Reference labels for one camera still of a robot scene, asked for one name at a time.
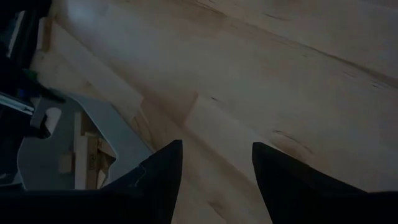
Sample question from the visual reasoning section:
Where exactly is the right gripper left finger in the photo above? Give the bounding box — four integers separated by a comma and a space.
0, 139, 183, 224

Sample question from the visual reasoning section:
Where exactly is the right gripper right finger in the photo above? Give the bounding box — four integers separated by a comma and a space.
251, 142, 398, 224

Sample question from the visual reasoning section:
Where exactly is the light wooden block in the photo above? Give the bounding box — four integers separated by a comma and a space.
73, 111, 89, 190

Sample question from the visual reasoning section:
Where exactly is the green toy brick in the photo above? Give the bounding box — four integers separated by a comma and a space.
23, 68, 40, 81

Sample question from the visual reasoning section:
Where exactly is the pale blue translucent bin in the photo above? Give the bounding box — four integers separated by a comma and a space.
15, 91, 155, 190

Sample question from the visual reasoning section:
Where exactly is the black aluminium table frame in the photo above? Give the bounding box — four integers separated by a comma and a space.
0, 0, 66, 187

